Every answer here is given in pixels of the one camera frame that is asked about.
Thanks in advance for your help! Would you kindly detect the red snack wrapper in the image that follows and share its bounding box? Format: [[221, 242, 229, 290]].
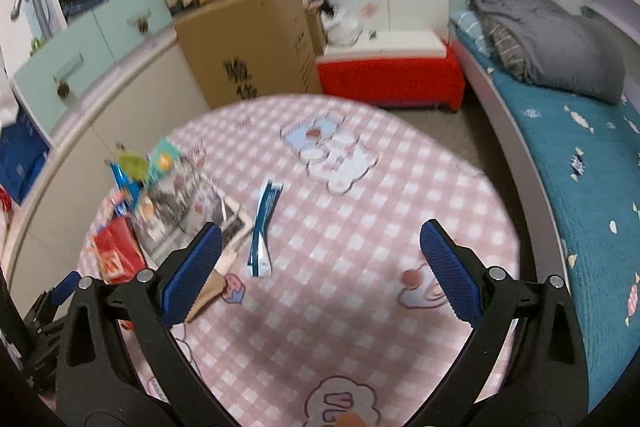
[[92, 217, 146, 284]]

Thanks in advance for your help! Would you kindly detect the blue white medicine box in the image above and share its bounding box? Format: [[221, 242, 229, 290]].
[[247, 180, 283, 277]]

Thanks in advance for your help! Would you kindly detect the printed magazine paper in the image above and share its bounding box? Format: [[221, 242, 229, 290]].
[[131, 158, 253, 268]]

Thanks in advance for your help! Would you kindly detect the blue tiger snack bag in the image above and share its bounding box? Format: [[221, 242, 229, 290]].
[[108, 161, 143, 216]]

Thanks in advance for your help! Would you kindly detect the green plush leaf toy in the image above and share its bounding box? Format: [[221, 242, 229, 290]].
[[115, 143, 150, 182]]

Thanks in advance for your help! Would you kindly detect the beige paper cup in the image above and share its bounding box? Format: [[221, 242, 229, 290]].
[[186, 251, 238, 323]]

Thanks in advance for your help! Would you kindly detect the cream curved cupboard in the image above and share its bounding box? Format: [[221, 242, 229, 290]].
[[1, 29, 208, 312]]

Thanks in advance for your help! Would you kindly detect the pink checkered round tablecloth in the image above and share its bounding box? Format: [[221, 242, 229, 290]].
[[74, 93, 524, 427]]

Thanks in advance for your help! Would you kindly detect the blue shopping bag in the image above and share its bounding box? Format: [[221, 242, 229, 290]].
[[0, 107, 49, 205]]

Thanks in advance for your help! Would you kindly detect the teal candy-print bed mattress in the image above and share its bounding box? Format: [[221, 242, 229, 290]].
[[449, 11, 639, 409]]

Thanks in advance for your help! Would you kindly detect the teal drawer cabinet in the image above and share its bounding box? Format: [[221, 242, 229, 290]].
[[14, 0, 171, 132]]

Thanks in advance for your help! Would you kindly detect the red bench with white top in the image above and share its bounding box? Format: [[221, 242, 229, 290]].
[[317, 30, 465, 112]]

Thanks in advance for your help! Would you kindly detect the grey folded duvet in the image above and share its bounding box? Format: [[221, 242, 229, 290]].
[[469, 0, 626, 105]]

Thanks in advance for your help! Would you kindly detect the large brown cardboard box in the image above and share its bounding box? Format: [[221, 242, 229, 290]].
[[175, 0, 322, 108]]

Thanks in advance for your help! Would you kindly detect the white plastic bag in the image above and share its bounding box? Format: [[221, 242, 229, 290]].
[[320, 11, 362, 48]]

